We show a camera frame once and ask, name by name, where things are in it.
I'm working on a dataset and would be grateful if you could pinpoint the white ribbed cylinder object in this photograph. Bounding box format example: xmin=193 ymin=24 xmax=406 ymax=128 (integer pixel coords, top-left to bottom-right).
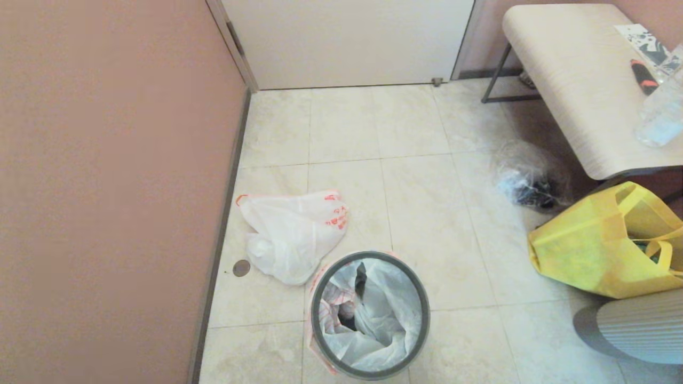
xmin=574 ymin=288 xmax=683 ymax=366

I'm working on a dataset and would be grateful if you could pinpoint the white plastic bag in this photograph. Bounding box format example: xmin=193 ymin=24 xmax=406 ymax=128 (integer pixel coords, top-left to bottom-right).
xmin=236 ymin=190 xmax=350 ymax=286

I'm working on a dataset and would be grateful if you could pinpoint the dark grey bin ring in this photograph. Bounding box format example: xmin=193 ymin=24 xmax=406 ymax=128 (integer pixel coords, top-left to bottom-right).
xmin=309 ymin=251 xmax=431 ymax=380

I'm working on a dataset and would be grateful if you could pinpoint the yellow fabric tote bag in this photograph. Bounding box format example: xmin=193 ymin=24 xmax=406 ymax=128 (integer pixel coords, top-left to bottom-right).
xmin=528 ymin=181 xmax=683 ymax=299

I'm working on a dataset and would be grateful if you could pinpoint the beige wood grain table top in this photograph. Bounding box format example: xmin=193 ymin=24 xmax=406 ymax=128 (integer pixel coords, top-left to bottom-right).
xmin=503 ymin=4 xmax=683 ymax=181

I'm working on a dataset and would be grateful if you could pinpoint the orange print plastic bag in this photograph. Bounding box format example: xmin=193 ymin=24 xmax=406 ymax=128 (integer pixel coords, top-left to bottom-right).
xmin=305 ymin=250 xmax=431 ymax=377

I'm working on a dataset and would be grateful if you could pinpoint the clear bag with dark items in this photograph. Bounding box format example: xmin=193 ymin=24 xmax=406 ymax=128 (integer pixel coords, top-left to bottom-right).
xmin=494 ymin=141 xmax=574 ymax=211

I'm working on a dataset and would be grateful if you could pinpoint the white door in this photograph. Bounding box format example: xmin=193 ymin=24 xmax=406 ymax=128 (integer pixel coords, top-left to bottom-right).
xmin=221 ymin=0 xmax=475 ymax=90

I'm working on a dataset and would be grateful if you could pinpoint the black and orange tool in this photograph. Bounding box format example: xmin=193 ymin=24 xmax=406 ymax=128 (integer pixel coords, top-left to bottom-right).
xmin=630 ymin=59 xmax=660 ymax=95

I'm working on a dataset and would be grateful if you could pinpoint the short dark grey baseboard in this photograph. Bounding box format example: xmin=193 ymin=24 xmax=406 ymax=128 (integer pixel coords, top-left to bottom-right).
xmin=458 ymin=67 xmax=523 ymax=81

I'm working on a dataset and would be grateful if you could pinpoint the black and white printed leaflet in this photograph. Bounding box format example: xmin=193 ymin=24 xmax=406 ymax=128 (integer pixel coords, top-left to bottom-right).
xmin=615 ymin=23 xmax=674 ymax=67

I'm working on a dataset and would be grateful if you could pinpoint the clear plastic bottle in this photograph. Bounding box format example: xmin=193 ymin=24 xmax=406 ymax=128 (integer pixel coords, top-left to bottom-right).
xmin=635 ymin=43 xmax=683 ymax=148

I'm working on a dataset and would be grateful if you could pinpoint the long dark grey baseboard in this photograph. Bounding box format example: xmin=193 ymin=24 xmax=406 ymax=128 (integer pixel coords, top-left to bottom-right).
xmin=187 ymin=88 xmax=251 ymax=384

